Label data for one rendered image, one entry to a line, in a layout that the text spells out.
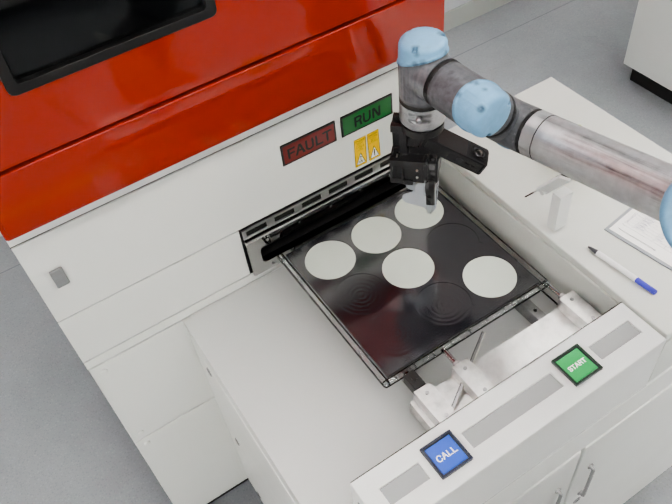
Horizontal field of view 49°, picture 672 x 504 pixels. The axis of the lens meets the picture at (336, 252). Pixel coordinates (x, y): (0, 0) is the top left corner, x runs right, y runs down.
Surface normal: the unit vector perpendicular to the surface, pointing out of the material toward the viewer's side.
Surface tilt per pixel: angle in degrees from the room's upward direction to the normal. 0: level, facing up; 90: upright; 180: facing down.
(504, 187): 0
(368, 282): 0
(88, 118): 90
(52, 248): 90
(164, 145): 90
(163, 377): 90
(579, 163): 66
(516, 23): 0
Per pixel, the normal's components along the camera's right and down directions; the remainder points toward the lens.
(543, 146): -0.75, 0.19
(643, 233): -0.09, -0.66
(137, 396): 0.54, 0.60
